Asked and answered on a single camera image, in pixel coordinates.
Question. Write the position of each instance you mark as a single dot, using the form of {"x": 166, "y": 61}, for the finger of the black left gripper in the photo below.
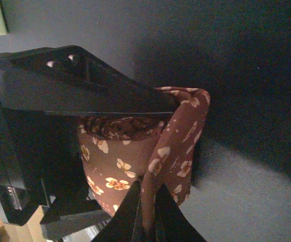
{"x": 65, "y": 217}

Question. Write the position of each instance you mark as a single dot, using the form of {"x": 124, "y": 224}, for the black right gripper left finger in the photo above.
{"x": 121, "y": 225}

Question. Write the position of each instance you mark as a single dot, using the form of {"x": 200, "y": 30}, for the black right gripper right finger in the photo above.
{"x": 170, "y": 223}

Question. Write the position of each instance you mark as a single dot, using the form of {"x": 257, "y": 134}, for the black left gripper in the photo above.
{"x": 42, "y": 93}

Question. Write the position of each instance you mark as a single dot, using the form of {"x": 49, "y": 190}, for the brown floral necktie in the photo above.
{"x": 119, "y": 151}

